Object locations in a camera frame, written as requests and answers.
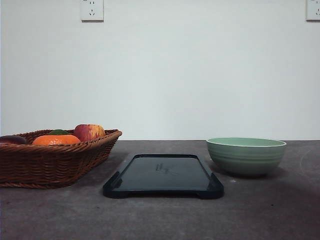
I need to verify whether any orange tangerine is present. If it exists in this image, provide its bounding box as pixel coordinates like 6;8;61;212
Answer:
32;135;81;146

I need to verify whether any white wall socket right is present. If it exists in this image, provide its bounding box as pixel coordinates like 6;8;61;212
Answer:
306;0;320;22

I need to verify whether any red yellow apple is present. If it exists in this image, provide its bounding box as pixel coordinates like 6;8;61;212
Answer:
74;124;106;142

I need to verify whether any dark blue rectangular tray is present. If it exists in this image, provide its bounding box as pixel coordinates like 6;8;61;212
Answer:
103;154;224;199

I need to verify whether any white wall socket left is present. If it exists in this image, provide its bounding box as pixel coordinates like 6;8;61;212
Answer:
80;0;104;23

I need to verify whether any dark purple fruit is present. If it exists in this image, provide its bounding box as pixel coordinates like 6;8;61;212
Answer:
0;135;27;145

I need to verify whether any green ceramic bowl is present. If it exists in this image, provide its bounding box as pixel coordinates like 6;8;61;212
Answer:
206;137;286;174

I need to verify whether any brown wicker basket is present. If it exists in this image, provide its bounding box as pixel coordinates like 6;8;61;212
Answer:
0;129;123;189

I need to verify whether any white wall socket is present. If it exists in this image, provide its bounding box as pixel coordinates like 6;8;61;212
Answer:
80;0;104;23
306;0;320;22

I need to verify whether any dark green fruit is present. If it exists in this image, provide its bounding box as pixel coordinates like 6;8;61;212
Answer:
48;129;70;136

